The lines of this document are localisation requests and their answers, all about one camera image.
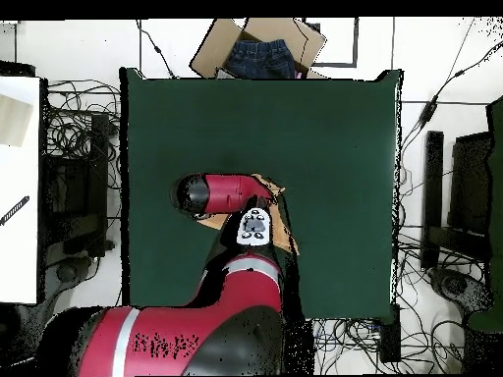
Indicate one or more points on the tan terry towel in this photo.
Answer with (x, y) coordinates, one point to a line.
(281, 231)

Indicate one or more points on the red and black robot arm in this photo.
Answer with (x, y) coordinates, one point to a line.
(224, 194)

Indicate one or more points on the black flat panel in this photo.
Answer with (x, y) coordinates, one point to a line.
(469, 184)

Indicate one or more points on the dark green table cloth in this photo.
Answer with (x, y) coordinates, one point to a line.
(314, 137)

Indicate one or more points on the blue denim jeans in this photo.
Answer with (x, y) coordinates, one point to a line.
(259, 59)

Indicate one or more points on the brown cardboard box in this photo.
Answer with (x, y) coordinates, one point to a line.
(212, 51)

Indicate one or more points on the black equipment rack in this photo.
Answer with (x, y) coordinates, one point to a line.
(74, 188)

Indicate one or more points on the black upright bar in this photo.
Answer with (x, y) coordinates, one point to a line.
(432, 196)

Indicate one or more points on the small black box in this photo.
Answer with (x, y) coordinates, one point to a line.
(390, 333)

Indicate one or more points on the white table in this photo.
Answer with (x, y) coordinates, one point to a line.
(19, 255)

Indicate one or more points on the black striped strip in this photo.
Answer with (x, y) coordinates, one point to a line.
(15, 210)

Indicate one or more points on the beige block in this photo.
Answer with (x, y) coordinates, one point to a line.
(13, 119)

